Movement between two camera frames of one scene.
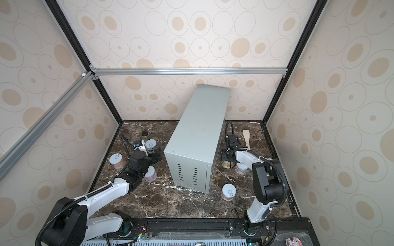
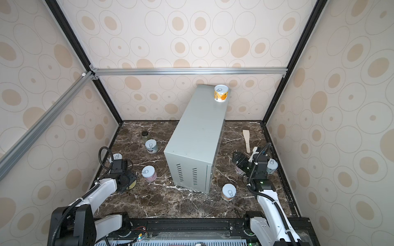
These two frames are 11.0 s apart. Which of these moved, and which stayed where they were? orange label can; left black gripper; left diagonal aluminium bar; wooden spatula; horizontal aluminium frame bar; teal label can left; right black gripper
Moved: left black gripper; orange label can; right black gripper
Stayed: teal label can left; horizontal aluminium frame bar; wooden spatula; left diagonal aluminium bar
